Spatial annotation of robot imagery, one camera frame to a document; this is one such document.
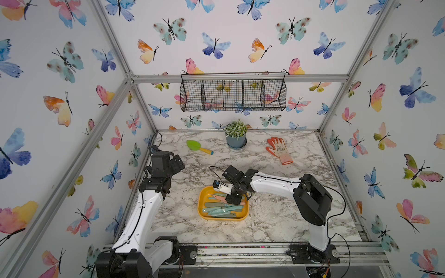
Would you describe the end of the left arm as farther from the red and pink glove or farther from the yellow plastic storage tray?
the red and pink glove

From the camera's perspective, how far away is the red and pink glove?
106 centimetres

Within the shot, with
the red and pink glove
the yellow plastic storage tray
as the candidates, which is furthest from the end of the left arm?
the red and pink glove

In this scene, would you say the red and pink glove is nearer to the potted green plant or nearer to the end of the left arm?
the potted green plant
